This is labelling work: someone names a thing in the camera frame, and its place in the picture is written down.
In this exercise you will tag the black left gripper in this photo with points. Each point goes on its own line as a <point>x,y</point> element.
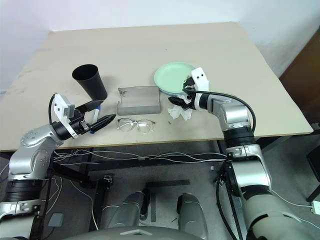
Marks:
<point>79,125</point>

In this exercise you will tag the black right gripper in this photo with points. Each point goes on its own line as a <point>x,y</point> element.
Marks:
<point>191,103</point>

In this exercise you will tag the white marker with blue cap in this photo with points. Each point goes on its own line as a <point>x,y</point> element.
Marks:
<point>95,115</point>

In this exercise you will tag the light green bowl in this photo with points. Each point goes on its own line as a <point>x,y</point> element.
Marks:
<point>170,77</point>

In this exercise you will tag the white tissue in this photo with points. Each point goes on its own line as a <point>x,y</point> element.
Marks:
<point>178,112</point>

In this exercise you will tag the clear frame glasses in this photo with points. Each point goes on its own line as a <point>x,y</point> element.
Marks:
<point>126,125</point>

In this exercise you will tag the grey glasses case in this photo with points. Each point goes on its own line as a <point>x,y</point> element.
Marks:
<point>138,100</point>

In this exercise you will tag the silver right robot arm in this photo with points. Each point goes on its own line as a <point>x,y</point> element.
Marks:
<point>237,112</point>

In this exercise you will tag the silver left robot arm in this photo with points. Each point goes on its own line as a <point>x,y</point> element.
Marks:
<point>25,155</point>

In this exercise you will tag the black plastic cup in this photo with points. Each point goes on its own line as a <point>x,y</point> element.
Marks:
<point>92,82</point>

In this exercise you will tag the pale blue plate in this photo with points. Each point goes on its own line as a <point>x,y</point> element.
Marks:
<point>172,94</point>

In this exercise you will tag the black caster wheel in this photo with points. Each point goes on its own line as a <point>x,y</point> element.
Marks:
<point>108,178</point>

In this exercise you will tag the black wheeled stand base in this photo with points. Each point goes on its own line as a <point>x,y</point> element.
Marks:
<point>101,200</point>

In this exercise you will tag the long black floor tape strip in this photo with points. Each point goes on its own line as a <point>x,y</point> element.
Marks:
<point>167,183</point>

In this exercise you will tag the grey robot left leg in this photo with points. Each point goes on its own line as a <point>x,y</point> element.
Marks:
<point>125,210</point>

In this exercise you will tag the grey robot leg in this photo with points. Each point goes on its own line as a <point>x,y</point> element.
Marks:
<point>192,212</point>
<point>125,210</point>

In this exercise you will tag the short black floor tape strip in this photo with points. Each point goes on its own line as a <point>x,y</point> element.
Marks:
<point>153,207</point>

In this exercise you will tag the small grey floor box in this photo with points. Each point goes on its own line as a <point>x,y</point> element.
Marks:
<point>56,219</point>

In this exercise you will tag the brown wooden cabinet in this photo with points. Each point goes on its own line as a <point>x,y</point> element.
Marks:
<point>302,82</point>

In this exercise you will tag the grey robot right leg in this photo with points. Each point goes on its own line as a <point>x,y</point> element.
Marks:
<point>192,212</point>

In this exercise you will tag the grey robot torso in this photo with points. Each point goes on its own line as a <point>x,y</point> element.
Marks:
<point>130,235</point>

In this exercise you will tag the black metal stand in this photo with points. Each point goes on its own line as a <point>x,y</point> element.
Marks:
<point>313,162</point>

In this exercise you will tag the white power strip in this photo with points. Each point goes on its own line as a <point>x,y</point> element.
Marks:
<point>315,207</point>

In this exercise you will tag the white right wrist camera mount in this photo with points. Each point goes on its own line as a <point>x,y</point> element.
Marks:
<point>200,77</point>

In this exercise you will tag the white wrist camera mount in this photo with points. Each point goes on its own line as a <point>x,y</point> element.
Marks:
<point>200,77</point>
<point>60,106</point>

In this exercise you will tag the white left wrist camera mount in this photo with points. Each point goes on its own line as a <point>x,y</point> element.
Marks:
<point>60,106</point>

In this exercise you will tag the black metal table frame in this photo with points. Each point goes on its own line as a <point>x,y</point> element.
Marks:
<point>84,165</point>

